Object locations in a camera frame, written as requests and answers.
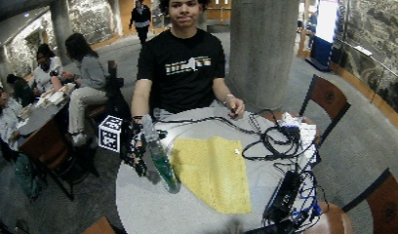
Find white cube of black markers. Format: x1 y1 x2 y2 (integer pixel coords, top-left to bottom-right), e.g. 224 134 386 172
96 115 124 154

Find yellow cloth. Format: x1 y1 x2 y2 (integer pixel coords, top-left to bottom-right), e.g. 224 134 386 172
170 136 254 215

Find wooden chair with black frame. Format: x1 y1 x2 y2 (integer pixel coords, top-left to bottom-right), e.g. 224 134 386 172
308 168 398 234
80 216 119 234
296 74 352 145

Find thin black cable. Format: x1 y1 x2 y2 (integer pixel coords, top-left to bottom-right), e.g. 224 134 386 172
154 115 263 137

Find person in black t-shirt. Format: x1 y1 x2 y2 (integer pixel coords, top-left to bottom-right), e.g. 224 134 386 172
130 0 247 122

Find clear bottle with green liquid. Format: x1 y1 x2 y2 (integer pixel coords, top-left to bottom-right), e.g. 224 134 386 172
140 113 182 195

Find dark chair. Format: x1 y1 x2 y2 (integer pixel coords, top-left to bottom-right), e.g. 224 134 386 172
104 59 132 122

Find black cable bundle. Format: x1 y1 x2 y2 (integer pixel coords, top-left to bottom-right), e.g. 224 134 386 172
240 110 322 164

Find white packet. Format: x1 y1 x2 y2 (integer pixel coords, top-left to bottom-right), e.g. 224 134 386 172
276 111 319 164

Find dark table with wooden edge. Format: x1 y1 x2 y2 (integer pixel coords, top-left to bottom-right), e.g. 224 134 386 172
16 92 79 164

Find blue cables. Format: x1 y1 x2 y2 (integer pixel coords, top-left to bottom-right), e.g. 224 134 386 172
288 169 324 228

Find green backpack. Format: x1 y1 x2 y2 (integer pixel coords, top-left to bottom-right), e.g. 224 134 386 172
14 153 43 200

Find grey concrete pillar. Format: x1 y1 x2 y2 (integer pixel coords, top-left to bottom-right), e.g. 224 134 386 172
227 0 302 112

